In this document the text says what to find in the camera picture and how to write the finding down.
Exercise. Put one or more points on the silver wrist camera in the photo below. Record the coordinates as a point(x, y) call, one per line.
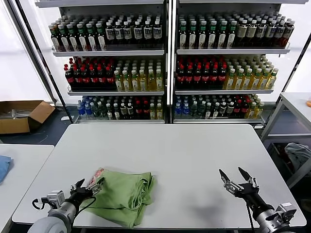
point(286, 211)
point(56, 197)

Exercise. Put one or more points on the small dark bottle white label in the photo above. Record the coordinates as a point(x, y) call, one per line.
point(223, 109)
point(116, 112)
point(230, 108)
point(130, 111)
point(215, 111)
point(208, 111)
point(123, 111)
point(109, 112)

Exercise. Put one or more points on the yellow tea bottle green cap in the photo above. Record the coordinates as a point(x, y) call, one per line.
point(255, 81)
point(263, 81)
point(271, 80)
point(159, 83)
point(151, 83)
point(134, 83)
point(229, 81)
point(246, 81)
point(126, 83)
point(143, 83)
point(118, 83)
point(237, 81)

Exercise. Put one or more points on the grey metal shelf rack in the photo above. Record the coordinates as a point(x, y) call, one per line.
point(109, 53)
point(230, 51)

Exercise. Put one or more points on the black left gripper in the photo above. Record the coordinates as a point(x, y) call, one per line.
point(81, 195)

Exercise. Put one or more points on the grey crumpled cloth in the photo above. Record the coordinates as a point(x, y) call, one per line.
point(297, 155)

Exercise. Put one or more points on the blue folded cloth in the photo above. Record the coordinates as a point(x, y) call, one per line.
point(5, 167)

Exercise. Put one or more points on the light green polo shirt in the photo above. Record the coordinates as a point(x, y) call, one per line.
point(121, 191)

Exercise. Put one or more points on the dark bottle white blue label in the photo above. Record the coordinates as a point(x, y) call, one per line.
point(109, 33)
point(270, 32)
point(147, 33)
point(137, 33)
point(157, 32)
point(261, 32)
point(126, 33)
point(118, 33)
point(279, 32)

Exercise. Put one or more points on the small yellow tea bottle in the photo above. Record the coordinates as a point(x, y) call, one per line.
point(251, 110)
point(159, 111)
point(152, 111)
point(259, 109)

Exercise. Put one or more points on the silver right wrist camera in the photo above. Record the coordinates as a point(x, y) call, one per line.
point(286, 211)

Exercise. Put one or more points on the brown cardboard box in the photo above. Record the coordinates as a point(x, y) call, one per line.
point(14, 126)

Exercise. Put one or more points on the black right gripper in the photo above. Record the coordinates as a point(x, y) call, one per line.
point(252, 196)

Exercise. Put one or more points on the dark tea bottle green cap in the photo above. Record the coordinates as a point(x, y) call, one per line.
point(192, 35)
point(202, 35)
point(55, 38)
point(212, 35)
point(231, 35)
point(91, 38)
point(182, 35)
point(73, 38)
point(64, 38)
point(100, 37)
point(82, 38)
point(221, 35)

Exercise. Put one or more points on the grey metal frame table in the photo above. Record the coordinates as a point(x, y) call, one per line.
point(291, 97)

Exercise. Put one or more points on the small orange object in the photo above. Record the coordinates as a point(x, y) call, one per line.
point(309, 103)

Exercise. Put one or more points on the dark bottle beige label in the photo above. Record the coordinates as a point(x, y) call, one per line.
point(251, 32)
point(242, 32)

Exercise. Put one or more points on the clear green water bottle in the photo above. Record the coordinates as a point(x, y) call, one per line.
point(102, 111)
point(201, 109)
point(96, 111)
point(193, 109)

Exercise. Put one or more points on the blue drink bottle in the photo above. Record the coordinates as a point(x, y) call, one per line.
point(88, 110)
point(186, 109)
point(81, 109)
point(178, 109)

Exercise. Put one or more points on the small cola bottle red cap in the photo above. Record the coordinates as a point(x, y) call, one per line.
point(244, 106)
point(237, 107)
point(138, 110)
point(145, 110)

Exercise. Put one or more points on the black window pole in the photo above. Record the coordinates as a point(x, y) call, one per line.
point(298, 60)
point(40, 60)

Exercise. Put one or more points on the grey metal rods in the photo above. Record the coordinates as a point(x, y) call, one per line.
point(22, 113)

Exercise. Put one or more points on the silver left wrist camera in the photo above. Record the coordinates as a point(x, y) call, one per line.
point(56, 197)

